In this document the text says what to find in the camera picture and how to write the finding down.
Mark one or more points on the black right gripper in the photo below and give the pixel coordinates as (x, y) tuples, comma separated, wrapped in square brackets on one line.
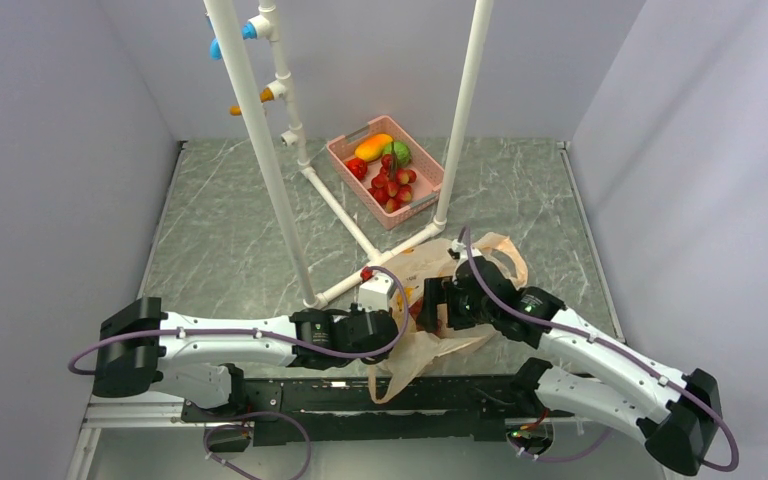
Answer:
[(438, 291)]

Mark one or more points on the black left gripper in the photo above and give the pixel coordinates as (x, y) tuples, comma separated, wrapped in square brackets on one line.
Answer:
[(356, 311)]

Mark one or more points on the red fake grape bunch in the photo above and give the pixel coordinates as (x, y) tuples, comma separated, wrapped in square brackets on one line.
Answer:
[(416, 313)]

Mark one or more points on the translucent orange plastic bag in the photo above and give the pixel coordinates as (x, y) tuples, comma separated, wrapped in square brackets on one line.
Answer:
[(440, 336)]

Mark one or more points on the red fake strawberry bunch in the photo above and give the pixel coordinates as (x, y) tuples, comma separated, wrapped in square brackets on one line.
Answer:
[(392, 187)]

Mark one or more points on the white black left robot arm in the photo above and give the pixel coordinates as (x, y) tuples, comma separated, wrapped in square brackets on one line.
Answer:
[(143, 348)]

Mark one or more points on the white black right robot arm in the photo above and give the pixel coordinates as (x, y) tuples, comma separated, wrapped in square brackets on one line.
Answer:
[(580, 371)]

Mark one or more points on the green fake custard apple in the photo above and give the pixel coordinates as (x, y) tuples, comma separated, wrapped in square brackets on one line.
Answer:
[(400, 152)]

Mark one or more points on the red fake fruit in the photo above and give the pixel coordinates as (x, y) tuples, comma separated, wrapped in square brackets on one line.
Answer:
[(358, 168)]

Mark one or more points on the yellow orange fake mango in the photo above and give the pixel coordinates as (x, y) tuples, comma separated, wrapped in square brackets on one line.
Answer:
[(371, 148)]

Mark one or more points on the pink perforated plastic basket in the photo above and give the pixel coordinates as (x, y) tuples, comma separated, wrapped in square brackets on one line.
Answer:
[(429, 172)]

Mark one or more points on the orange brass faucet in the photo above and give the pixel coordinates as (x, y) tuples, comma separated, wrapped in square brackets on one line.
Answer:
[(266, 96)]

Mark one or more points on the blue plastic faucet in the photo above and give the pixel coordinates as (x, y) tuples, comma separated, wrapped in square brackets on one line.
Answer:
[(248, 31)]

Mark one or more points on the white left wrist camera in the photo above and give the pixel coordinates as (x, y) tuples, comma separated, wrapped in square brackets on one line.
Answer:
[(375, 291)]

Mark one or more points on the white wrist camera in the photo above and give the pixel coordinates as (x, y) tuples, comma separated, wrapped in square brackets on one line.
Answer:
[(458, 250), (375, 291)]

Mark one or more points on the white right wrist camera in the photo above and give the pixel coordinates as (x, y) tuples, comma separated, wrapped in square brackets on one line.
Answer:
[(458, 250)]

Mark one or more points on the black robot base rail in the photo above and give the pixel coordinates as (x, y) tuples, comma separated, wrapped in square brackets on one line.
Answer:
[(481, 407)]

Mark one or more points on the white PVC pipe frame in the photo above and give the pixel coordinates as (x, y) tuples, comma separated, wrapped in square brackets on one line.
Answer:
[(229, 36)]

